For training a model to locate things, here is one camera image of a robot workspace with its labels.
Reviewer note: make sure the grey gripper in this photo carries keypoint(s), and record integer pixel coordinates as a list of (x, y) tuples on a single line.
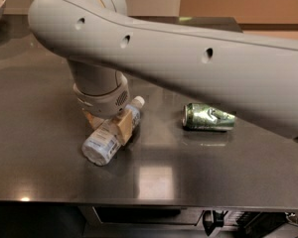
[(100, 105)]

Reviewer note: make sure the blue plastic water bottle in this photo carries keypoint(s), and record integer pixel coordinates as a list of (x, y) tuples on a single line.
[(101, 146)]

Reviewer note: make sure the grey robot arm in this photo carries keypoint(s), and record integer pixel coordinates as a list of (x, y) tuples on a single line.
[(252, 77)]

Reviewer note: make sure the green crushed soda can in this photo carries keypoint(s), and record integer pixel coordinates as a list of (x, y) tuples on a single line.
[(199, 116)]

